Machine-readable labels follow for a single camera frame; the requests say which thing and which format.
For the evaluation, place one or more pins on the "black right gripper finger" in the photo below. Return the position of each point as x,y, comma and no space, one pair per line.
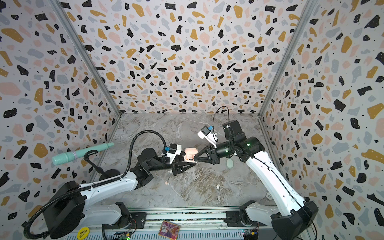
202,160
202,153

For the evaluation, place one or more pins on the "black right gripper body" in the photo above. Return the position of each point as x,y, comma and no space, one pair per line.
212,153

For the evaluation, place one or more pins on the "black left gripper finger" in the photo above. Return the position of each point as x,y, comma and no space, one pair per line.
186,162
179,169

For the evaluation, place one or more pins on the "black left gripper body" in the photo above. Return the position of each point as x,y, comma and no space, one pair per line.
165,163

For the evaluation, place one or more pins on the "pink earbud charging case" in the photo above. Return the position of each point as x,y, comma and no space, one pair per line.
190,154

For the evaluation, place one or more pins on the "mint green earbud charging case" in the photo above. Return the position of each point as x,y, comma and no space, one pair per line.
230,163

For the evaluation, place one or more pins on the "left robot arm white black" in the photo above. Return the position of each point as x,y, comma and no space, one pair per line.
74,205

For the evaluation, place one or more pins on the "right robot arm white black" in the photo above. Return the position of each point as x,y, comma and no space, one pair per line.
291,215

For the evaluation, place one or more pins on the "colourful card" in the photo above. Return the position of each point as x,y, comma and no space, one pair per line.
169,230

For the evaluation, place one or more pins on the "white poker chip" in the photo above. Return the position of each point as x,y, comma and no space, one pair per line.
268,197

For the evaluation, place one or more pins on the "mint green microphone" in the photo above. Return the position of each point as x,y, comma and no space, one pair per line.
68,157

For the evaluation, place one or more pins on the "yellow round sticker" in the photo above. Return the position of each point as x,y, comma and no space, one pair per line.
83,233

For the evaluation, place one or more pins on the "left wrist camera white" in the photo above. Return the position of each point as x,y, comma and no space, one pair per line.
173,151

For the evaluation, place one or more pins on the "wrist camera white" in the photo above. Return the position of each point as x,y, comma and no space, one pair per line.
207,133
173,151

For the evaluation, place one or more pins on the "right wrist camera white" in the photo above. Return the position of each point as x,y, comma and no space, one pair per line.
207,133

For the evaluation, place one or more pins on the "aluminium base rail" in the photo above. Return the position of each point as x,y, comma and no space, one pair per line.
205,223

